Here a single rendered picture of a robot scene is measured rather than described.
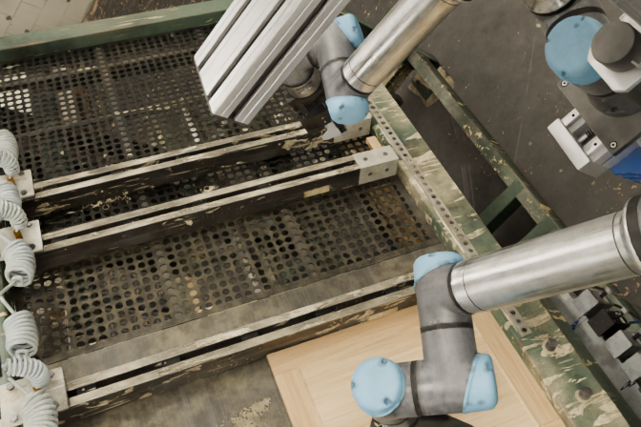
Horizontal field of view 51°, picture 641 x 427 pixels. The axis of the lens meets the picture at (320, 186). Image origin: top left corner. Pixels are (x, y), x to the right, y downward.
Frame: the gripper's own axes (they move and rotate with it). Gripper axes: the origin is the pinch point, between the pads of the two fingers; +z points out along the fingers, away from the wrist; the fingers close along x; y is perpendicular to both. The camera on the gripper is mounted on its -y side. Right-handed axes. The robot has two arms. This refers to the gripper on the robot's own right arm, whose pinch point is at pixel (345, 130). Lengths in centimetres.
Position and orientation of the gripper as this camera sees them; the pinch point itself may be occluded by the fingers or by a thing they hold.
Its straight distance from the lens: 159.2
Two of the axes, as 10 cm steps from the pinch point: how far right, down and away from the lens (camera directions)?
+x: 3.2, 7.6, -5.7
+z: 3.7, 4.6, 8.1
